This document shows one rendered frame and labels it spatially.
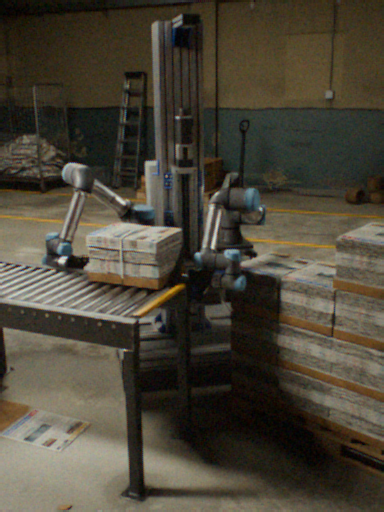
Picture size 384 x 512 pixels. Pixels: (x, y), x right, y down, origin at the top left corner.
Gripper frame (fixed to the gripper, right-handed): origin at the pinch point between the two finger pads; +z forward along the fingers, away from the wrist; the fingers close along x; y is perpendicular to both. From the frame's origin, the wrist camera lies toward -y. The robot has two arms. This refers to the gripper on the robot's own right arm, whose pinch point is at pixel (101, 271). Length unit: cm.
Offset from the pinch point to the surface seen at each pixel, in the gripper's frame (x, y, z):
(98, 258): -26.0, 15.4, 15.1
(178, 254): -5.1, 15.7, 47.0
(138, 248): -26, 23, 37
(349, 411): -6, -48, 132
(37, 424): -34, -77, -21
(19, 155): 555, -13, -500
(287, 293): 4, 0, 99
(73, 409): -13, -77, -13
